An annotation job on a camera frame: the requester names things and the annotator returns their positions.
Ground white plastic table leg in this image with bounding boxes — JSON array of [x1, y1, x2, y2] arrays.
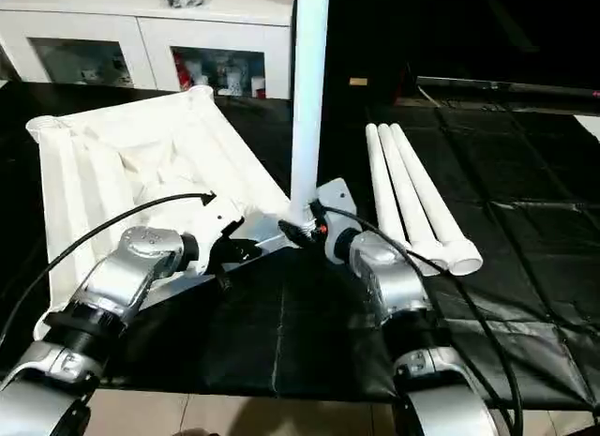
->
[[364, 122, 444, 278], [287, 0, 333, 232], [377, 122, 454, 272], [389, 123, 485, 277]]

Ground black mat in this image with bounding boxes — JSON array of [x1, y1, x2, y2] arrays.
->
[[0, 82, 600, 407]]

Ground black box gold label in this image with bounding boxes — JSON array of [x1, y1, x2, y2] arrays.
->
[[326, 0, 419, 105]]

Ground white cabinet glass doors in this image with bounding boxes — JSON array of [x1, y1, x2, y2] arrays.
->
[[0, 0, 295, 100]]

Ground white flat board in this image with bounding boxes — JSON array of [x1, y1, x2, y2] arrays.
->
[[573, 113, 600, 141]]

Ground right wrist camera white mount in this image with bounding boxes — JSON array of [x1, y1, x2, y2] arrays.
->
[[313, 176, 358, 264]]

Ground black left camera cable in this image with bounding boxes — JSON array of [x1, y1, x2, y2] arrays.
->
[[0, 189, 218, 349]]

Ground silver metal rail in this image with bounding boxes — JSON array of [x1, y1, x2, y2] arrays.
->
[[415, 74, 600, 100]]

